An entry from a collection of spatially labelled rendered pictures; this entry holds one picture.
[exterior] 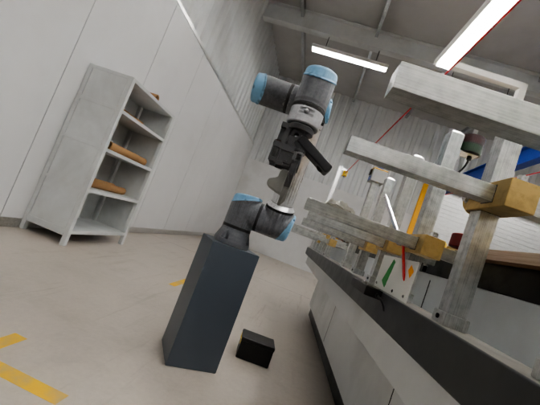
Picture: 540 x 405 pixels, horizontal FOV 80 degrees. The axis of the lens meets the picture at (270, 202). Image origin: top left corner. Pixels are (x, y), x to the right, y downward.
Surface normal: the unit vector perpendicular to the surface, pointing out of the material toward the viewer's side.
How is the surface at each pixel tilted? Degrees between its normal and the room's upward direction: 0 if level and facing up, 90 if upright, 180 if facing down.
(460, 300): 90
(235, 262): 90
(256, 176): 90
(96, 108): 90
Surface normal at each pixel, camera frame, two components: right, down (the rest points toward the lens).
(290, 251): -0.11, -0.11
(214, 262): 0.37, 0.07
